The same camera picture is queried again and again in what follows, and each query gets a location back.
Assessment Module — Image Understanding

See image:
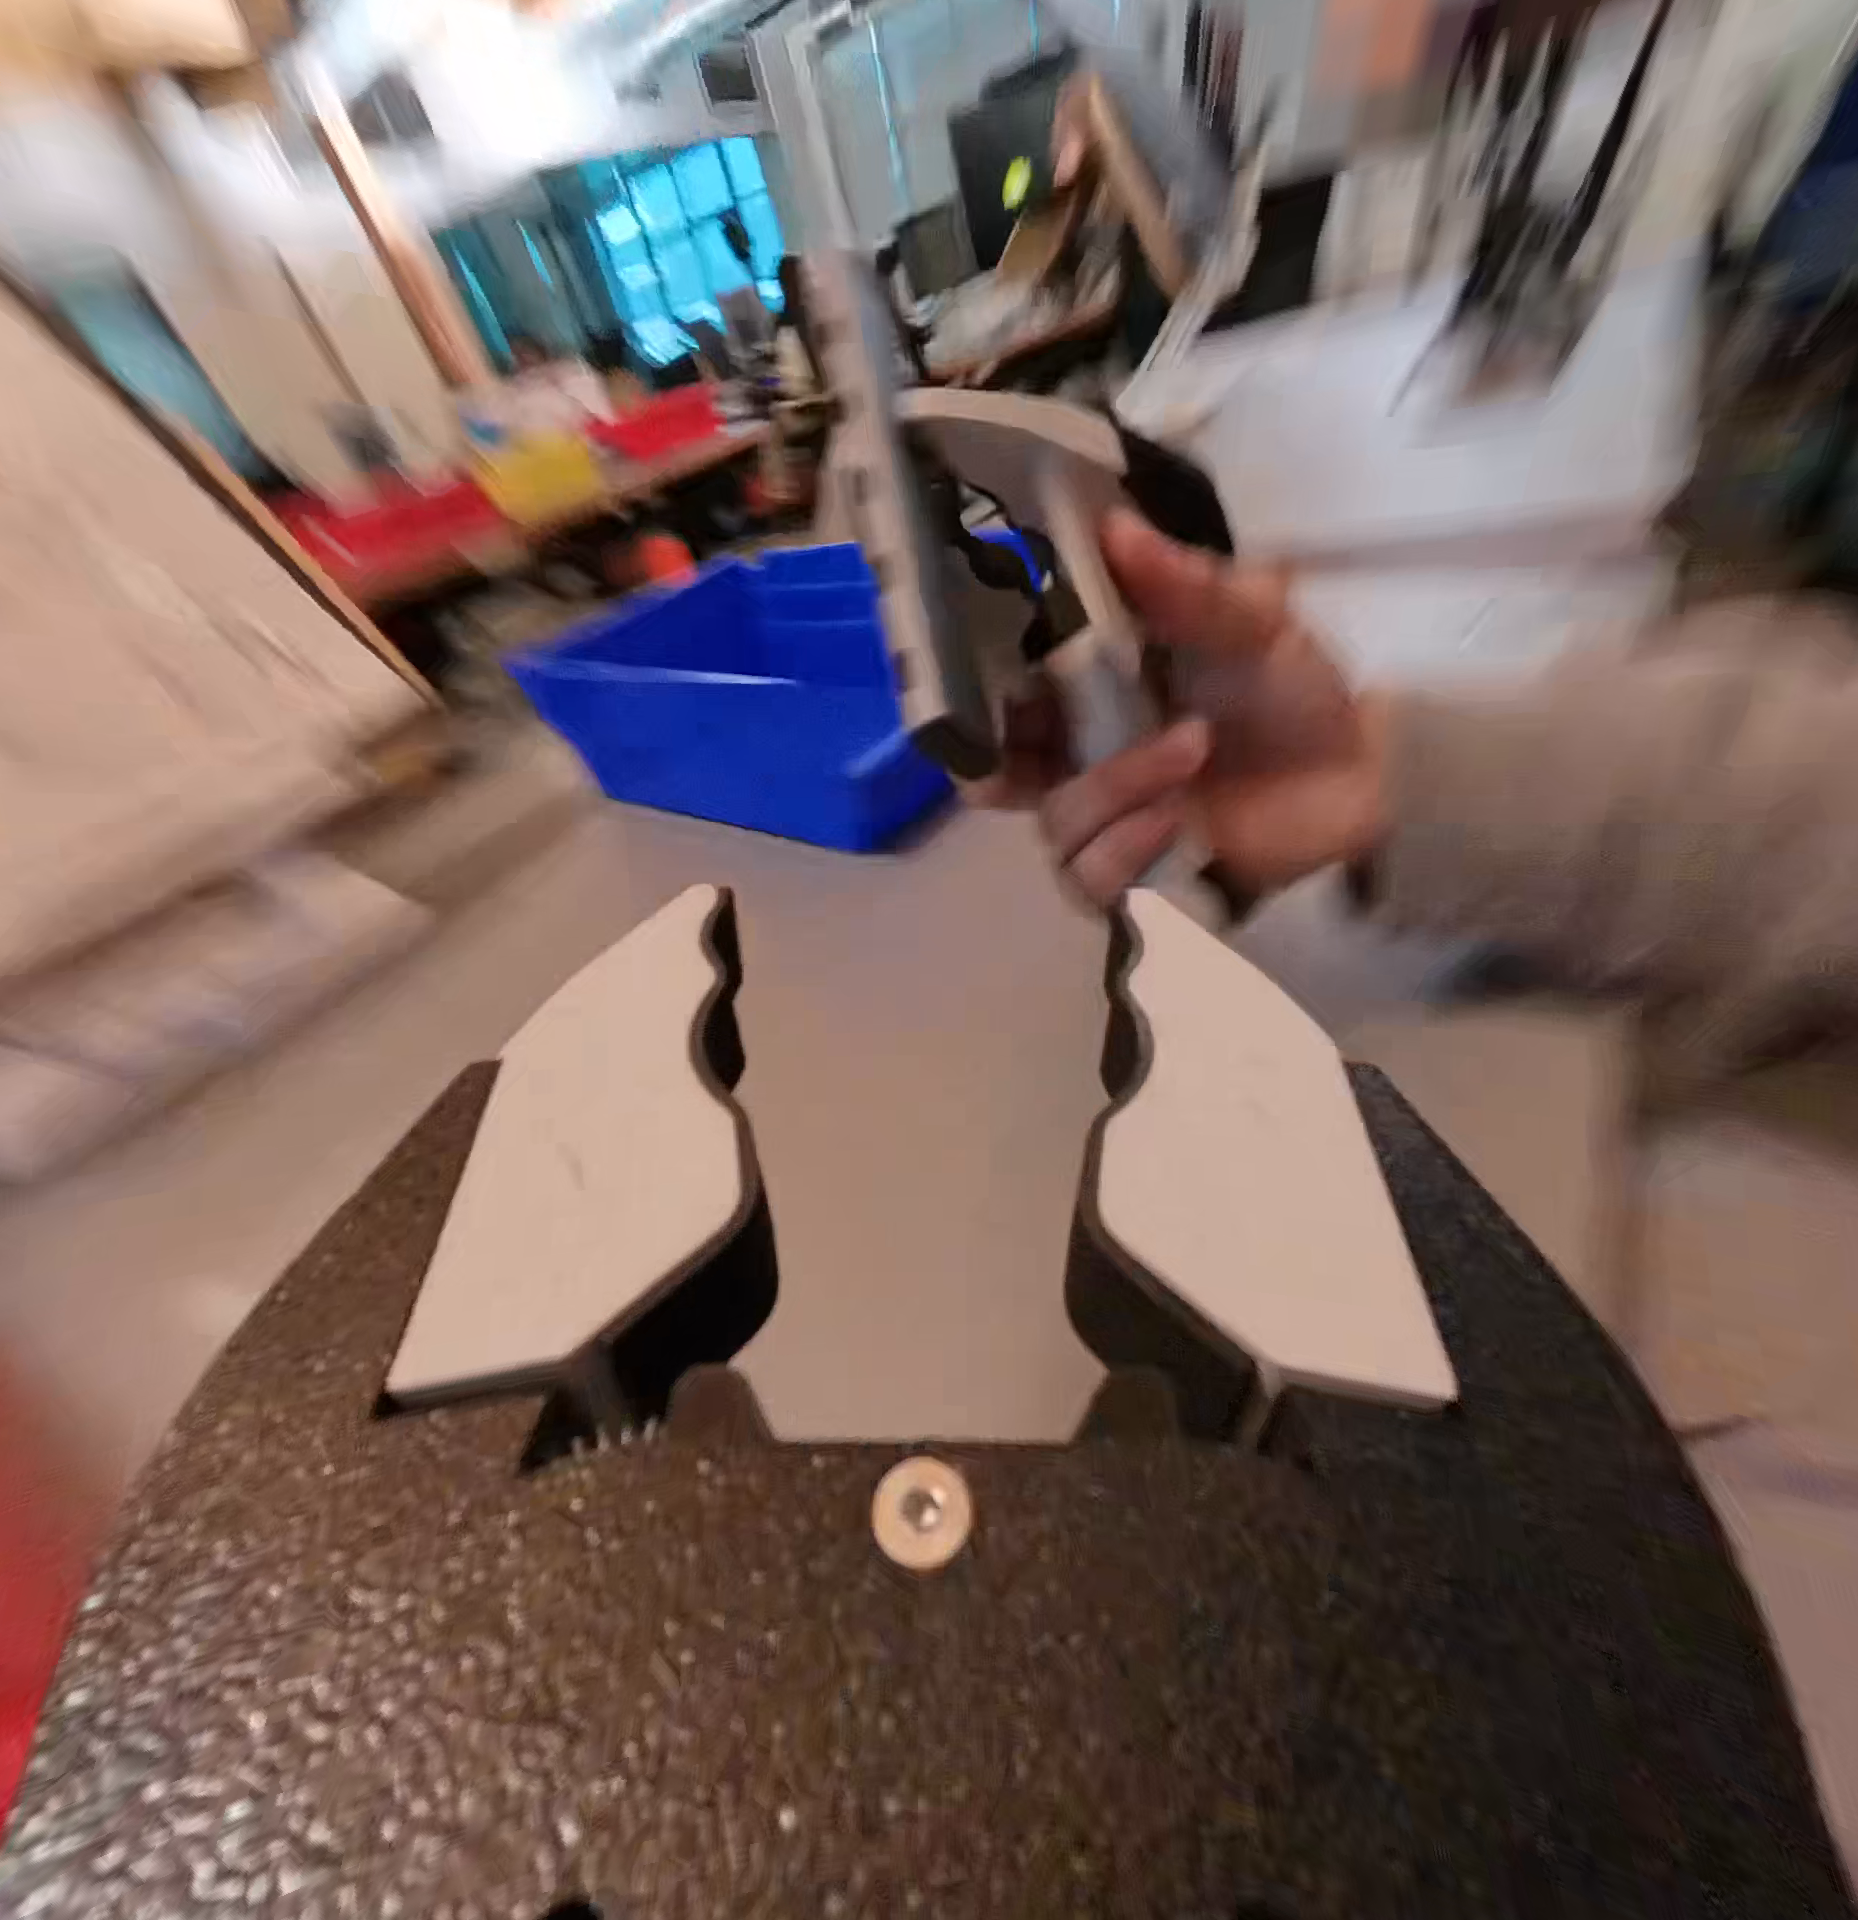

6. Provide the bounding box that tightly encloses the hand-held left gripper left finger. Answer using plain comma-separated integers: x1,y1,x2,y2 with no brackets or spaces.
380,882,783,1469

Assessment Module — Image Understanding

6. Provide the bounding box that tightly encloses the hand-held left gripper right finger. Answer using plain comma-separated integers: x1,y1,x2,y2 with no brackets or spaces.
1068,888,1462,1453

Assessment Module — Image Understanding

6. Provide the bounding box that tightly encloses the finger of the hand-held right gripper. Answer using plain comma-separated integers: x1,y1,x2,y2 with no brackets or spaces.
800,253,1009,783

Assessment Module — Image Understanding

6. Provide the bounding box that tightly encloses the red plastic bin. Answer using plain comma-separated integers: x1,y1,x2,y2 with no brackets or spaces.
0,1337,97,1892

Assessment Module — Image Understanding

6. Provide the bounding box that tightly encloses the grey desk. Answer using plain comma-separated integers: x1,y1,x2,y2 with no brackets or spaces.
0,751,1858,1908

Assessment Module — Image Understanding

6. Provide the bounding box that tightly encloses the black monitor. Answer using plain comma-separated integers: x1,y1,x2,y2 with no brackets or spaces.
947,57,1088,274

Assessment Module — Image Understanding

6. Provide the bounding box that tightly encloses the small red bin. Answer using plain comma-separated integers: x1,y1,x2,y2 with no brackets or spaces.
585,388,724,460

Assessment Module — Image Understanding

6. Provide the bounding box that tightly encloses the blue plastic bin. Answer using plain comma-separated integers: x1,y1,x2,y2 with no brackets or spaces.
504,542,959,856

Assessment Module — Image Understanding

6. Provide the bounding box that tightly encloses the person's right hand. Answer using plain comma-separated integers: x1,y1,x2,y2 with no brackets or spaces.
1001,511,1398,911

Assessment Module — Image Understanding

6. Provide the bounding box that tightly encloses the yellow bin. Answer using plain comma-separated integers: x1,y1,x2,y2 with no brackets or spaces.
476,431,608,525

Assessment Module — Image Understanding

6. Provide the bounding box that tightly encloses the long red bin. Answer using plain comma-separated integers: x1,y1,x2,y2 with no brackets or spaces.
269,478,512,600

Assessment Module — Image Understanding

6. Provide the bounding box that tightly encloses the person's right forearm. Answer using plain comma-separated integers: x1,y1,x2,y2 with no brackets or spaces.
1364,593,1858,1054

